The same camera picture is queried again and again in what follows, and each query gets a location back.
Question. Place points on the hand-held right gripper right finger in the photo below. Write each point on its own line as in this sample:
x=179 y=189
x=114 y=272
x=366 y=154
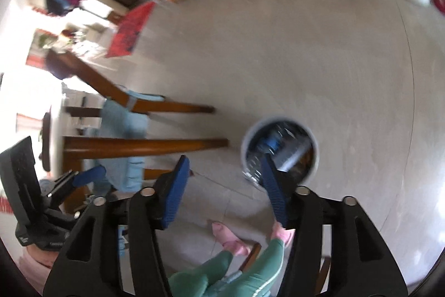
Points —
x=274 y=191

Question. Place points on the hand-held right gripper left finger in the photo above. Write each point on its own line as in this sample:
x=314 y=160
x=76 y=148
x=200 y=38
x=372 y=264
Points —
x=177 y=192

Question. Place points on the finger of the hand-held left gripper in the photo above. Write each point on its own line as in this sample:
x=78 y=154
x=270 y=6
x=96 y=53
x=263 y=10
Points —
x=87 y=175

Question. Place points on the grey round trash bin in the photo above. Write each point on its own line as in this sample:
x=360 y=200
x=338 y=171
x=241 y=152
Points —
x=248 y=140

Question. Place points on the person's left forearm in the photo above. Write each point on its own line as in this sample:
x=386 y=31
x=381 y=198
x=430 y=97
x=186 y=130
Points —
x=34 y=265

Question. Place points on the clear crushed plastic bottle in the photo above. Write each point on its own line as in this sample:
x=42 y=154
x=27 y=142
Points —
x=253 y=166

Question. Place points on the pink slipper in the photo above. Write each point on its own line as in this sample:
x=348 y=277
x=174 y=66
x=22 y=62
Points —
x=231 y=239
x=283 y=234

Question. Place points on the blue label plastic bottle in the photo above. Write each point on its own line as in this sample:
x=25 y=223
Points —
x=274 y=142

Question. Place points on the dark wooden chair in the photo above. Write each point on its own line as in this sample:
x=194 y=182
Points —
x=146 y=144

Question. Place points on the light blue cloth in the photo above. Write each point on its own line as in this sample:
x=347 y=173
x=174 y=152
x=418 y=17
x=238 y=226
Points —
x=121 y=123

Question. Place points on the wooden stool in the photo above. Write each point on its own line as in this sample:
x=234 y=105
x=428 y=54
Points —
x=252 y=257

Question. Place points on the person's left leg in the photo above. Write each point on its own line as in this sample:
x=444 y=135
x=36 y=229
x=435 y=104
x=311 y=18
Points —
x=198 y=278

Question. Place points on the potted plant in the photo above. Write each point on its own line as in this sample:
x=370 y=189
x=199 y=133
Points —
x=55 y=39

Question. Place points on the red floor mat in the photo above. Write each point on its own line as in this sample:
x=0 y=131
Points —
x=128 y=29

